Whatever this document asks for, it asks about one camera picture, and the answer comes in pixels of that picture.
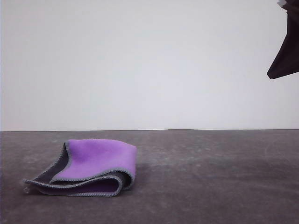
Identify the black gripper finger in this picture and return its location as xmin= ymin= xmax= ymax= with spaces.
xmin=271 ymin=6 xmax=299 ymax=79
xmin=266 ymin=9 xmax=292 ymax=79

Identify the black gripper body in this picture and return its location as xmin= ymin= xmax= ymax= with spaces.
xmin=277 ymin=0 xmax=299 ymax=12

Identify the purple towel with grey hem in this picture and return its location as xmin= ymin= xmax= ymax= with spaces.
xmin=22 ymin=138 xmax=138 ymax=198

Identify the grey table cloth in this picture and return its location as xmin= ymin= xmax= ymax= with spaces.
xmin=0 ymin=129 xmax=299 ymax=224

